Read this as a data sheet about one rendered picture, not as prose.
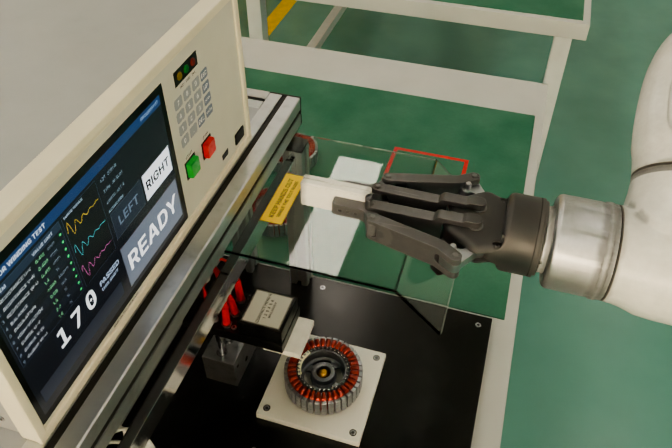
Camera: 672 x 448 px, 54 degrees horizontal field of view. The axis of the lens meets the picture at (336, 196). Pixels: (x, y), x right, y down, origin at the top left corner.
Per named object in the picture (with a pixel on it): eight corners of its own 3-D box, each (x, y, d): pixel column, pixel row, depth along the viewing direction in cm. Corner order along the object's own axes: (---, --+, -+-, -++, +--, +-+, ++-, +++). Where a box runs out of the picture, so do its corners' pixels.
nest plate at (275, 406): (385, 358, 101) (386, 353, 100) (358, 447, 90) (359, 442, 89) (292, 334, 104) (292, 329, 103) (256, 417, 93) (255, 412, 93)
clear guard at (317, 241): (472, 200, 92) (479, 167, 88) (441, 335, 75) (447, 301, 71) (255, 157, 100) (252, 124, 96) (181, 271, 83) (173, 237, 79)
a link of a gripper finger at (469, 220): (477, 243, 64) (476, 253, 63) (365, 221, 67) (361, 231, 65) (483, 214, 62) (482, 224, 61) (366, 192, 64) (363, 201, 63)
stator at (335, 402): (371, 361, 99) (372, 346, 97) (348, 427, 91) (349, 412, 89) (300, 341, 102) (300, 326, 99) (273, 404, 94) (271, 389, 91)
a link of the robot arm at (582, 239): (595, 252, 67) (535, 239, 68) (621, 183, 61) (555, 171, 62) (594, 321, 60) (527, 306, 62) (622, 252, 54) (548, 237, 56)
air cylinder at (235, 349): (257, 346, 103) (254, 323, 99) (237, 386, 97) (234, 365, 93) (227, 338, 104) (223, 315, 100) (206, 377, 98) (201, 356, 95)
